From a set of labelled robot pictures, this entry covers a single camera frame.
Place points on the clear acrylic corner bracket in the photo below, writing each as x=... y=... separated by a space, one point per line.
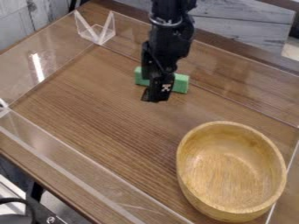
x=99 y=34

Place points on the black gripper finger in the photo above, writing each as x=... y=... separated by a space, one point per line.
x=149 y=71
x=159 y=88

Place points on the black metal table leg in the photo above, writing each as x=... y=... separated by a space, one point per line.
x=33 y=194

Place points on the green rectangular block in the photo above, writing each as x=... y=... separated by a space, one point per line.
x=180 y=84

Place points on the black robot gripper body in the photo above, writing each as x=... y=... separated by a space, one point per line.
x=169 y=43

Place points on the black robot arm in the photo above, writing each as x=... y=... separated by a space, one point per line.
x=168 y=11

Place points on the brown wooden bowl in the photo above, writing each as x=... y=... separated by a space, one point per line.
x=231 y=171

